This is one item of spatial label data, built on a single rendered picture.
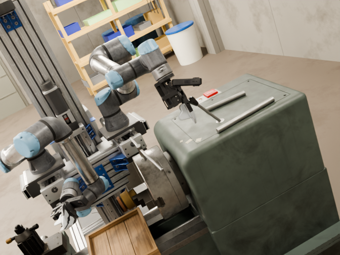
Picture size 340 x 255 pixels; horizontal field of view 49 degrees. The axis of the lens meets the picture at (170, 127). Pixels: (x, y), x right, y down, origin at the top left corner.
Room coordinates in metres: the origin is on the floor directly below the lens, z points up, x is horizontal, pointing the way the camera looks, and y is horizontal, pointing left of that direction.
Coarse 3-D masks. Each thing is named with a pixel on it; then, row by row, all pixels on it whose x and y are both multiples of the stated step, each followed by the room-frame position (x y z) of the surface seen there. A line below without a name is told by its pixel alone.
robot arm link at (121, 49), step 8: (112, 40) 1.86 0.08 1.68; (120, 40) 1.85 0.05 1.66; (128, 40) 1.85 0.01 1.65; (104, 48) 1.83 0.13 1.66; (112, 48) 1.83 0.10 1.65; (120, 48) 1.83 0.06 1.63; (128, 48) 1.84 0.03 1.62; (112, 56) 1.81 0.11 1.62; (120, 56) 1.83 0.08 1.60; (128, 56) 1.85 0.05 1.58; (120, 64) 1.88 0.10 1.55; (120, 88) 2.09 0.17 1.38; (128, 88) 2.08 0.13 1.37; (136, 88) 2.14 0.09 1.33; (120, 96) 2.11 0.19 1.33; (128, 96) 2.11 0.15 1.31; (136, 96) 2.15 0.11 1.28
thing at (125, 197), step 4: (124, 192) 1.43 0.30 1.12; (128, 192) 1.44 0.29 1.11; (132, 192) 1.43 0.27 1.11; (120, 196) 1.42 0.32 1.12; (124, 196) 1.41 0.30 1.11; (128, 196) 1.41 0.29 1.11; (116, 200) 1.41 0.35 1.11; (120, 200) 1.41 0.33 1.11; (124, 200) 1.40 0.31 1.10; (128, 200) 1.40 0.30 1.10; (132, 200) 1.39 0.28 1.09; (120, 204) 1.39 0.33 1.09; (124, 204) 1.39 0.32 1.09; (128, 204) 1.39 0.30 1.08; (132, 204) 1.39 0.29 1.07; (120, 208) 1.39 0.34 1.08; (124, 208) 1.39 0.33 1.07; (128, 208) 1.40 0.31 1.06
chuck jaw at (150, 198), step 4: (140, 192) 1.41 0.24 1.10; (144, 192) 1.40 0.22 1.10; (148, 192) 1.38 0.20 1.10; (132, 196) 1.41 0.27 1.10; (136, 196) 1.39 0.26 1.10; (140, 196) 1.38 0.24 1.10; (144, 196) 1.36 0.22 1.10; (148, 196) 1.35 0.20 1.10; (152, 196) 1.39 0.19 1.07; (136, 200) 1.38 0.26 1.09; (140, 200) 1.35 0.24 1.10; (144, 200) 1.33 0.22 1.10; (148, 200) 1.32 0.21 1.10; (152, 200) 1.31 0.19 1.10; (156, 200) 1.30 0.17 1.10; (160, 200) 1.30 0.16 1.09; (136, 204) 1.38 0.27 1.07; (140, 204) 1.38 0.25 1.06; (144, 204) 1.35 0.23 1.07; (148, 204) 1.31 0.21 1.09; (152, 204) 1.31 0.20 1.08; (156, 204) 1.31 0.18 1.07; (160, 204) 1.30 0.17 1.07; (148, 208) 1.31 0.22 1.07
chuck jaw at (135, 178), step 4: (128, 164) 1.50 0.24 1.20; (132, 164) 1.50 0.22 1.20; (128, 168) 1.49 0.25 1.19; (132, 168) 1.49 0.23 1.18; (136, 168) 1.49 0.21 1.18; (132, 172) 1.48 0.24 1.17; (136, 172) 1.48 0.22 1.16; (128, 176) 1.47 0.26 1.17; (132, 176) 1.47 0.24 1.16; (136, 176) 1.47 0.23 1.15; (140, 176) 1.47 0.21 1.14; (132, 180) 1.46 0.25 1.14; (136, 180) 1.46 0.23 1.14; (140, 180) 1.46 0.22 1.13; (128, 184) 1.45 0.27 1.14; (132, 184) 1.45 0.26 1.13; (136, 184) 1.45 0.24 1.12; (140, 184) 1.46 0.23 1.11; (128, 188) 1.44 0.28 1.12; (132, 188) 1.44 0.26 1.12
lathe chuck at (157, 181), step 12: (144, 168) 1.38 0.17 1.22; (156, 168) 1.36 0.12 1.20; (144, 180) 1.34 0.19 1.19; (156, 180) 1.33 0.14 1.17; (168, 180) 1.32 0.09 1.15; (156, 192) 1.31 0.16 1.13; (168, 192) 1.31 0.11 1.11; (168, 204) 1.30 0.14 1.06; (180, 204) 1.32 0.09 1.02; (168, 216) 1.33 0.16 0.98
